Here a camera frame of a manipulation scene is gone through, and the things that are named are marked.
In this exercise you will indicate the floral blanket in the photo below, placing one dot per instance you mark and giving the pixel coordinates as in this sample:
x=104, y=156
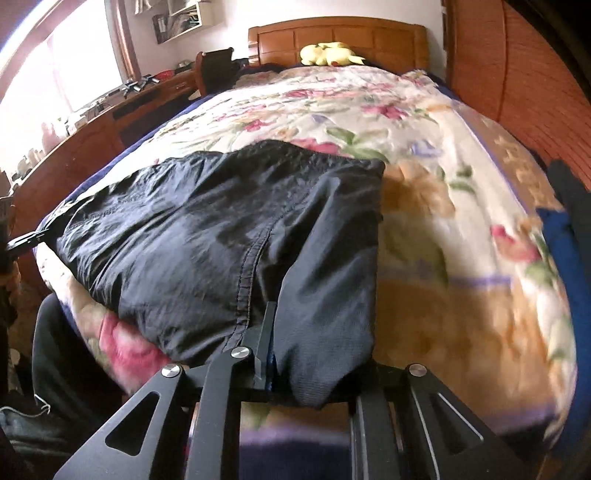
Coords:
x=461, y=300

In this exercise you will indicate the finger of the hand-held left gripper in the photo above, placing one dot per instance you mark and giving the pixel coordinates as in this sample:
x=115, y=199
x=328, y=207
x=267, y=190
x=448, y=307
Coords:
x=30, y=241

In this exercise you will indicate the window with wooden frame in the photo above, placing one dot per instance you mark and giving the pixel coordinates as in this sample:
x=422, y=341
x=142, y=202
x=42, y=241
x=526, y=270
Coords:
x=69, y=60

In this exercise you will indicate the white wall shelf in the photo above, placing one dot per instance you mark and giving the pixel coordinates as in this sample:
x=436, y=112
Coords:
x=203, y=16

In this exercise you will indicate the dark navy jacket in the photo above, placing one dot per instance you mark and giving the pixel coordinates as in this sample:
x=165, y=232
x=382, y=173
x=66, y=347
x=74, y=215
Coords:
x=184, y=254

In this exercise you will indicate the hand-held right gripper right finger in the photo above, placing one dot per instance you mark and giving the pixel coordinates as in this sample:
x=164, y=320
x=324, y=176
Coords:
x=364, y=415

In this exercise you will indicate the white plastic bottle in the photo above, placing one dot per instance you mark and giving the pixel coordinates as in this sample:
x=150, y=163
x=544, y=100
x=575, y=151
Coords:
x=50, y=136

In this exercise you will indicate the black metal tool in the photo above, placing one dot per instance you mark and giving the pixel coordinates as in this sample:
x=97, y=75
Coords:
x=138, y=85

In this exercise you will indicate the black cloth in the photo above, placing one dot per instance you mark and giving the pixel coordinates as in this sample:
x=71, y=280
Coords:
x=575, y=194

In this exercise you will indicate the wooden desk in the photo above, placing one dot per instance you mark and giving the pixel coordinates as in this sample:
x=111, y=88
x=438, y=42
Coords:
x=92, y=152

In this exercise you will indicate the yellow plush toy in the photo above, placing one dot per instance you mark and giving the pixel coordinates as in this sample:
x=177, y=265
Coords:
x=323, y=54

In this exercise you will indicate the wooden wardrobe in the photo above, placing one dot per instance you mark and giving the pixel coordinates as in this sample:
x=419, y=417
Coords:
x=521, y=92

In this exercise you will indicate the wooden bed headboard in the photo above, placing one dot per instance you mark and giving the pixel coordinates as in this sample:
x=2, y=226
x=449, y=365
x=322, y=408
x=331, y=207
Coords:
x=369, y=41

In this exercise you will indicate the blue cloth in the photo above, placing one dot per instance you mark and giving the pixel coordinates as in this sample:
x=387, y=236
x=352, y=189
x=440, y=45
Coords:
x=568, y=286

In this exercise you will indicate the red bowl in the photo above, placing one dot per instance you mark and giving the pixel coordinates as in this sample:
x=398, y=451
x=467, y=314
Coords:
x=164, y=74

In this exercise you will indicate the dark wooden chair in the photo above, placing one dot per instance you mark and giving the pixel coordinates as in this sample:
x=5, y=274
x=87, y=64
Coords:
x=214, y=69

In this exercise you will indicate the person's dark trouser leg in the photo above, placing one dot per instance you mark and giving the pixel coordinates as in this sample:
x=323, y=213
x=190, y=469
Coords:
x=69, y=360

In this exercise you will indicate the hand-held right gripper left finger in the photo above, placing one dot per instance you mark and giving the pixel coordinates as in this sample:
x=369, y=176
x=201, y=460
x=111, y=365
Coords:
x=261, y=355

